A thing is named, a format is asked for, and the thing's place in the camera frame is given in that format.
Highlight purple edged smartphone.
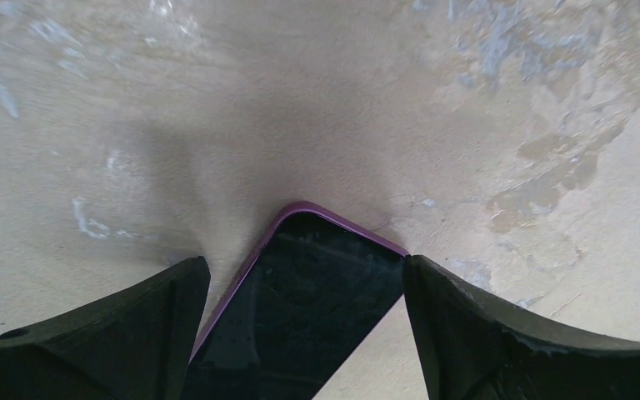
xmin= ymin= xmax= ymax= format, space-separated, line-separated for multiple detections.
xmin=181 ymin=202 xmax=407 ymax=400

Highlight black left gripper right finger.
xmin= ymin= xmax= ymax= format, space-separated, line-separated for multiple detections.
xmin=402 ymin=255 xmax=640 ymax=400

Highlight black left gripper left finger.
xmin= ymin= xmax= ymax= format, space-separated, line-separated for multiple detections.
xmin=0 ymin=257 xmax=210 ymax=399

